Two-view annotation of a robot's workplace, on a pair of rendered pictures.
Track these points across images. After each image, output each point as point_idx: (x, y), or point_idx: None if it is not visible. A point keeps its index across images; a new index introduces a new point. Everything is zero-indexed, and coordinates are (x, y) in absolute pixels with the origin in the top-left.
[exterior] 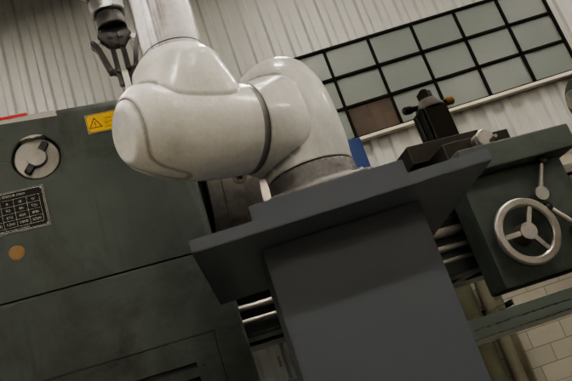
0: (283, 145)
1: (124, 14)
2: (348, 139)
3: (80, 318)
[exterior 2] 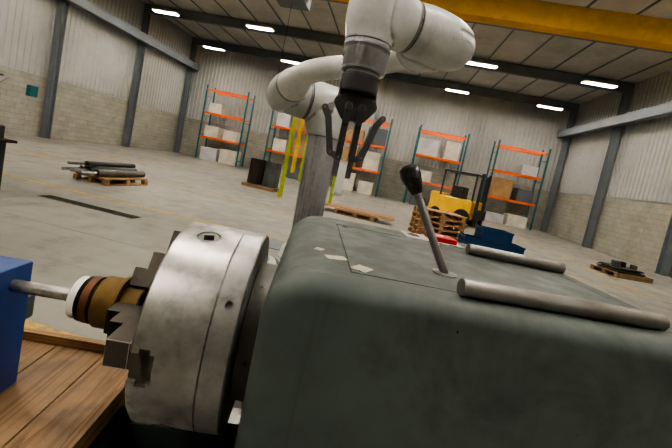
0: None
1: (342, 66)
2: (17, 258)
3: None
